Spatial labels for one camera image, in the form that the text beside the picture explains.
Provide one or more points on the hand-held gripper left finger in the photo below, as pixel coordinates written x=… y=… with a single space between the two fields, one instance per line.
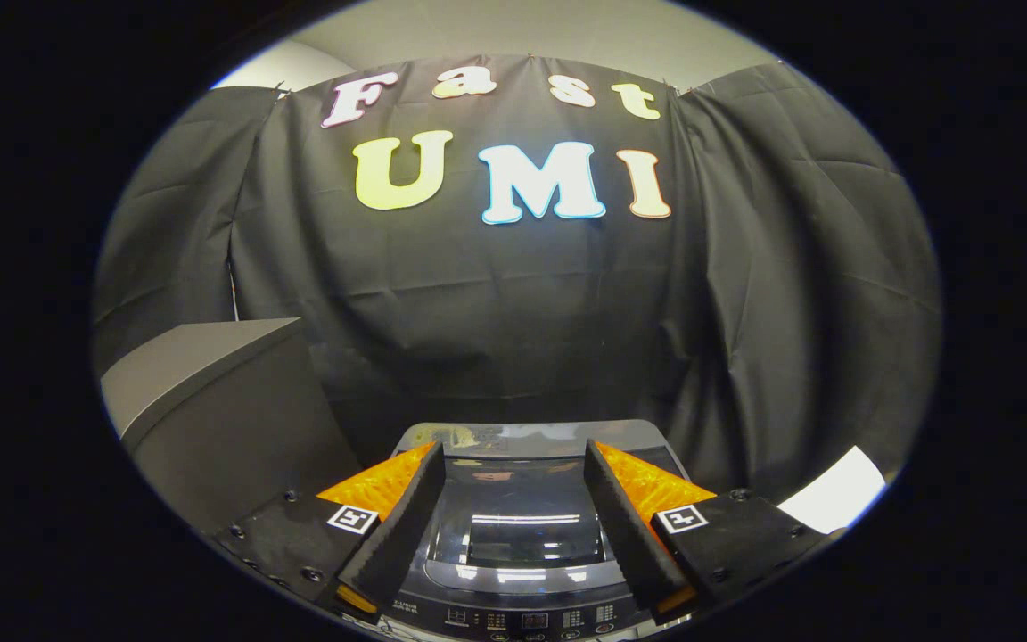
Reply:
x=402 y=526

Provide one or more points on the grey washing machine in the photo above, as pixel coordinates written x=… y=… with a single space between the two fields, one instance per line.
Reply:
x=522 y=617

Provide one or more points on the dark washing machine lid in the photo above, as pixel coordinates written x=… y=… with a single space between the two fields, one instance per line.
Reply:
x=518 y=526

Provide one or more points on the white paper sheet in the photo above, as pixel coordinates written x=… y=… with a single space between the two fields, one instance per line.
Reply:
x=839 y=490

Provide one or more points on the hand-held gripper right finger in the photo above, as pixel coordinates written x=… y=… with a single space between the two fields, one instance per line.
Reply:
x=625 y=526

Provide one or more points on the black backdrop cloth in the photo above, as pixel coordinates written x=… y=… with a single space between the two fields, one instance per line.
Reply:
x=496 y=303

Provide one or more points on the grey cabinet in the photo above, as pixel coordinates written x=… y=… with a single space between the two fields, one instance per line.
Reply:
x=228 y=428

